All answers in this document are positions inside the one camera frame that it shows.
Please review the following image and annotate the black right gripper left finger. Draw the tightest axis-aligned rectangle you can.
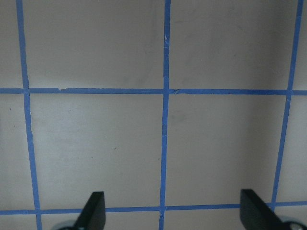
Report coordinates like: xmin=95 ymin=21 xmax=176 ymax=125
xmin=72 ymin=191 xmax=106 ymax=230

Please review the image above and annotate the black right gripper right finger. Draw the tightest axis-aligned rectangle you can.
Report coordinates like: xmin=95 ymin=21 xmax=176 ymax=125
xmin=239 ymin=189 xmax=285 ymax=230

